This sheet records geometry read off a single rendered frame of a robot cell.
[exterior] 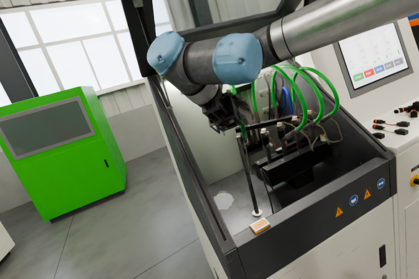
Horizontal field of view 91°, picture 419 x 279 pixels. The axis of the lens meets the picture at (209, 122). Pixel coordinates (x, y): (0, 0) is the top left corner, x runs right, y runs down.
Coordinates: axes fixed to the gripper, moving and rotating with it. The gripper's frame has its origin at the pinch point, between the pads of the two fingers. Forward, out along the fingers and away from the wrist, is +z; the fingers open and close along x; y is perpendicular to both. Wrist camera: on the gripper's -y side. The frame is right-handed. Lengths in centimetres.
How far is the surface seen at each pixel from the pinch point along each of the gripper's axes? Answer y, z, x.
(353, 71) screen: -30, 47, 46
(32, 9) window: -342, -21, -288
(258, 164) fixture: 3.6, 32.3, -6.0
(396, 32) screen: -51, 60, 77
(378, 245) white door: 39, 60, 24
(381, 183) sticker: 20, 43, 32
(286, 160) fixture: 5.3, 34.2, 5.2
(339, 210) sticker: 26.8, 32.7, 15.9
